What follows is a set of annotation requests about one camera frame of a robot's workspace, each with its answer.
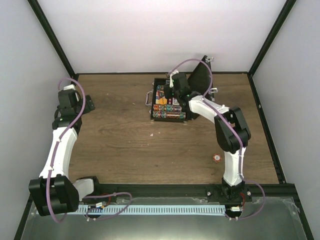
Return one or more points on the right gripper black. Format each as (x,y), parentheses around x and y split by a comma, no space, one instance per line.
(167,94)

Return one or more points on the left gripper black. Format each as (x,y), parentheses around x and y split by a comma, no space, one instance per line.
(87,109)

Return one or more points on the black poker set case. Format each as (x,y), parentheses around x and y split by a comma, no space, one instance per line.
(198,83)

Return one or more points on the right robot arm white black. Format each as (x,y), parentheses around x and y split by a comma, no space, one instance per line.
(231,128)

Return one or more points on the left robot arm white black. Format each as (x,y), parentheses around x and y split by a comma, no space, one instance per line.
(53,192)

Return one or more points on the red dice in case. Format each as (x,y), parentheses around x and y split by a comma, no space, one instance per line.
(170,100)

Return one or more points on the chips row in case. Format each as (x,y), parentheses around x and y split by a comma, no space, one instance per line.
(169,114)
(167,108)

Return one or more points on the orange poker chip flat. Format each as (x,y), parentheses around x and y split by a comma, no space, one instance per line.
(216,158)

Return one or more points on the metal sheet front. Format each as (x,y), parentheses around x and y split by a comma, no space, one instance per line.
(273,218)

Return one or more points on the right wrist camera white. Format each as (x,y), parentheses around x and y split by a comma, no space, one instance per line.
(170,75)

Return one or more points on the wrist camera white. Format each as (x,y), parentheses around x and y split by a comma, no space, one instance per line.
(69,87)
(170,75)

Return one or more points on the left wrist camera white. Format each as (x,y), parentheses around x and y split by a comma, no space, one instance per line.
(69,87)

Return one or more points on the black frame post left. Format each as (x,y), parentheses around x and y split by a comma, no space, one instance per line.
(39,13)

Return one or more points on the black frame post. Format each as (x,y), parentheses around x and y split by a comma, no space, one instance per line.
(280,20)
(39,13)

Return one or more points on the light blue slotted cable duct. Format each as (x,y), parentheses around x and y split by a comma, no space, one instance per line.
(203,210)

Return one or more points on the black front mounting rail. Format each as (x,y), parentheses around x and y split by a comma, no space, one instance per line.
(210,192)

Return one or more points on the black frame rail right side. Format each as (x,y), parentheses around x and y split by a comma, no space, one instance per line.
(273,152)

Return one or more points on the black frame post right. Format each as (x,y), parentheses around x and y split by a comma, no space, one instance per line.
(280,20)

